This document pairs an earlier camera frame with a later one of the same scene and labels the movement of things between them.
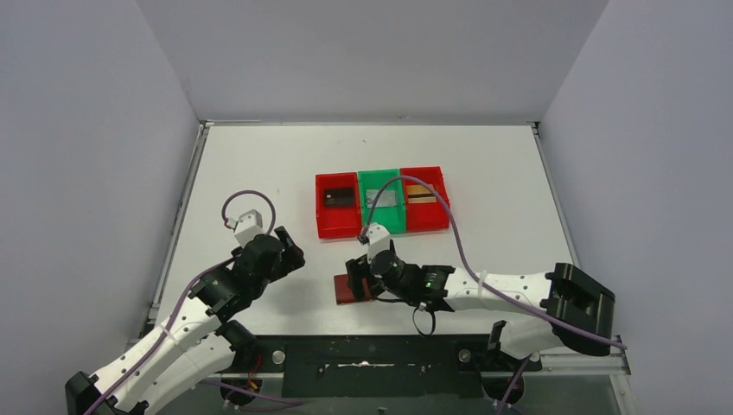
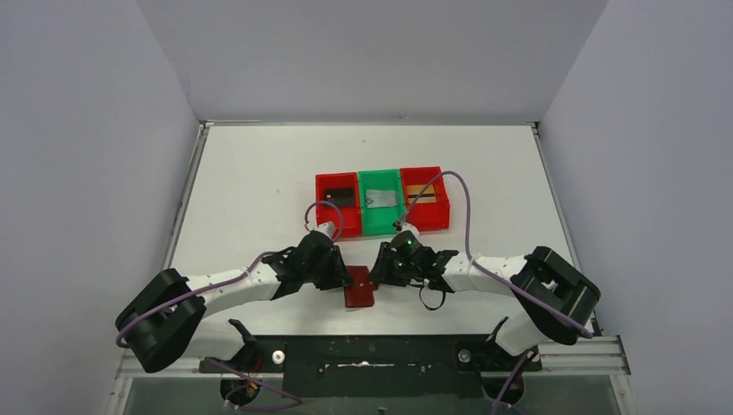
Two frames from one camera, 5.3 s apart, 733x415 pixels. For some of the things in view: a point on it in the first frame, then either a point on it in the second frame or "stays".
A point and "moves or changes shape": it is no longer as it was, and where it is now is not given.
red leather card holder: [344, 293] moves or changes shape
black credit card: [339, 198] stays
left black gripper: [287, 252] -> [334, 267]
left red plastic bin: [338, 205] stays
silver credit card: [387, 198] stays
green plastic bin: [391, 217] stays
